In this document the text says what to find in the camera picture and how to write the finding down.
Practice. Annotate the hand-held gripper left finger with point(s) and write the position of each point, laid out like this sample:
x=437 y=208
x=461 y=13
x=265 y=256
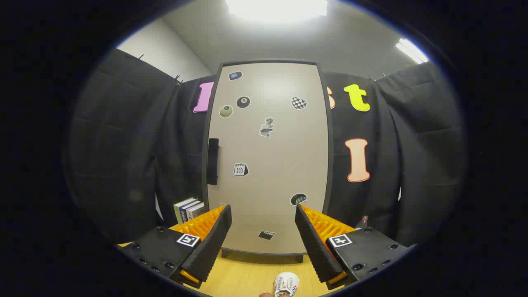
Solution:
x=214 y=243

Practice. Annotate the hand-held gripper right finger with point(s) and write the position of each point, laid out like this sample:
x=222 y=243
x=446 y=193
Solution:
x=313 y=247

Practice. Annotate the white shoe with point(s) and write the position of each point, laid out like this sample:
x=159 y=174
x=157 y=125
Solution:
x=286 y=284

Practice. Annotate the dark grey shoe cabinet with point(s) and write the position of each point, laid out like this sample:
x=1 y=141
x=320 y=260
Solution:
x=264 y=256

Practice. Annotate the beige shoe cabinet door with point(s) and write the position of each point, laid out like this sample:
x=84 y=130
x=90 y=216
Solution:
x=268 y=165

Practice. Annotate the dark blue spine book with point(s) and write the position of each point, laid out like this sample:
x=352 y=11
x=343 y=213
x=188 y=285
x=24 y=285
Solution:
x=186 y=211

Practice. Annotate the green spine book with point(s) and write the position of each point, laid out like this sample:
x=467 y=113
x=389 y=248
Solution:
x=180 y=208

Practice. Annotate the red capped bottle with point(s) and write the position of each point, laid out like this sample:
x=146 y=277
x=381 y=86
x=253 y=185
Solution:
x=363 y=222

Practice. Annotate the narrow ceiling light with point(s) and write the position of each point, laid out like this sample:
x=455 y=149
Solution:
x=411 y=50

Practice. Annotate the large ceiling light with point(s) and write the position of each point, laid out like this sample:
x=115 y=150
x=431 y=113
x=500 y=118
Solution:
x=276 y=8

